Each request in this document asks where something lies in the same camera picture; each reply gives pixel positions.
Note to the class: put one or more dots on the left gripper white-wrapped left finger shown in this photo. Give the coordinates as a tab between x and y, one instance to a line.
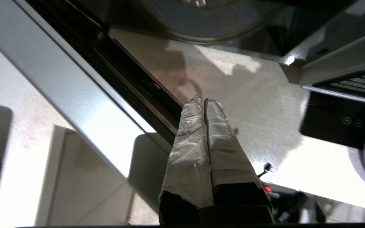
188	158

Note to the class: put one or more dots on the left gripper white-wrapped right finger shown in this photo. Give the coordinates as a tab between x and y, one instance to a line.
230	164

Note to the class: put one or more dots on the black glass microwave door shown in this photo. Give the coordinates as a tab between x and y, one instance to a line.
59	72

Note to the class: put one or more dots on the black induction cooktop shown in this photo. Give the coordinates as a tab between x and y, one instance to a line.
331	123

